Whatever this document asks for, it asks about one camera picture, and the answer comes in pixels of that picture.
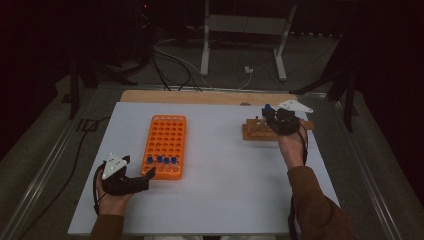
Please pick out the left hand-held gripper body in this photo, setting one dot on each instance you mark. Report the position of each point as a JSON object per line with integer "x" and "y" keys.
{"x": 113, "y": 166}

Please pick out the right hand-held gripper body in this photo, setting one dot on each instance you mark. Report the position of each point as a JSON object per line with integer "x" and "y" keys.
{"x": 293, "y": 107}

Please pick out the wooden tube rack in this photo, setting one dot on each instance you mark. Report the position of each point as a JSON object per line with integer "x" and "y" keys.
{"x": 256, "y": 135}

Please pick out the orange plastic tube rack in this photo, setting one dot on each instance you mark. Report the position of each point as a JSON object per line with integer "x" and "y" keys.
{"x": 165, "y": 140}

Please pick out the person's left hand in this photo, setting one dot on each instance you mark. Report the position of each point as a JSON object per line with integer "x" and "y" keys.
{"x": 111, "y": 205}

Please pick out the person's right hand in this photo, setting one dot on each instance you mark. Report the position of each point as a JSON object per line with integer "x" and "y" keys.
{"x": 293, "y": 150}

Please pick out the white plug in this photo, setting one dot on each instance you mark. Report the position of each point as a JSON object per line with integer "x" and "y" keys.
{"x": 248, "y": 70}

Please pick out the black tripod stand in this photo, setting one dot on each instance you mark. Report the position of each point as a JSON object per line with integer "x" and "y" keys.
{"x": 74, "y": 90}
{"x": 349, "y": 106}

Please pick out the white table cover sheet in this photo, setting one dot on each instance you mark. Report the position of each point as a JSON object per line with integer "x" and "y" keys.
{"x": 226, "y": 186}

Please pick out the white metal stand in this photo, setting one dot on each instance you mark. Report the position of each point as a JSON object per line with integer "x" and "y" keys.
{"x": 246, "y": 25}

